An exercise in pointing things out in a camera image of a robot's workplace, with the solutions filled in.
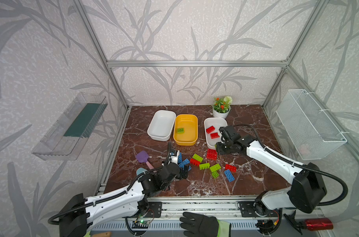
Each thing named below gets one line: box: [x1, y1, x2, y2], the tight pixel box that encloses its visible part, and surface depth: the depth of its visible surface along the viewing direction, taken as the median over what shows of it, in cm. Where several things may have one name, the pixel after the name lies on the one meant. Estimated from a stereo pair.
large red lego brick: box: [206, 148, 218, 161], surface depth 94 cm
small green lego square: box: [211, 170, 220, 179], surface depth 86 cm
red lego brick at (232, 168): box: [224, 163, 238, 173], surface depth 88 cm
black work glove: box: [179, 211, 232, 237], surface depth 70 cm
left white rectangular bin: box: [146, 109, 177, 142], surface depth 110 cm
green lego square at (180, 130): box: [177, 127, 185, 134], surface depth 106 cm
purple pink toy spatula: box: [136, 150, 155, 170], surface depth 93 cm
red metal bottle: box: [305, 217, 334, 232], surface depth 69 cm
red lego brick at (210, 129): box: [205, 125, 216, 134], surface depth 107 cm
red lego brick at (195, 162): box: [189, 158, 201, 167], surface depth 90 cm
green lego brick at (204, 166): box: [199, 162, 211, 170], surface depth 88 cm
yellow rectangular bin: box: [173, 113, 199, 146], surface depth 107 cm
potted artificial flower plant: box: [212, 95, 233, 119], surface depth 104 cm
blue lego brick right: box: [223, 169, 236, 183], surface depth 85 cm
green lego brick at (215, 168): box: [209, 163, 222, 173], surface depth 88 cm
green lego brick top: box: [192, 153, 204, 163], surface depth 93 cm
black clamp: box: [283, 209, 304, 236], surface depth 69 cm
